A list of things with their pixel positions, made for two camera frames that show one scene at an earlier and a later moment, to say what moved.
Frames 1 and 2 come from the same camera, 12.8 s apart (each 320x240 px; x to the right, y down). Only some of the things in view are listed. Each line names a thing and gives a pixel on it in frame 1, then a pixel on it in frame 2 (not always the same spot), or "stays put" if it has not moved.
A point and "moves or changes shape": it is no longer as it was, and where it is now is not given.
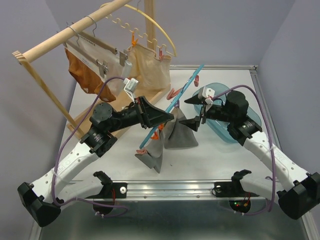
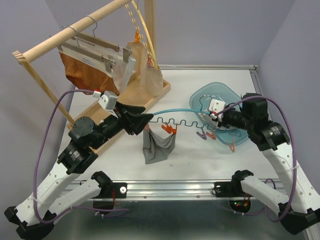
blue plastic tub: [205, 96] stays put
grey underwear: [155, 148] moves or changes shape
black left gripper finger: [151, 115] → [130, 108]
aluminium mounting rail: [227, 189] stays put
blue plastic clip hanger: [175, 95] → [173, 125]
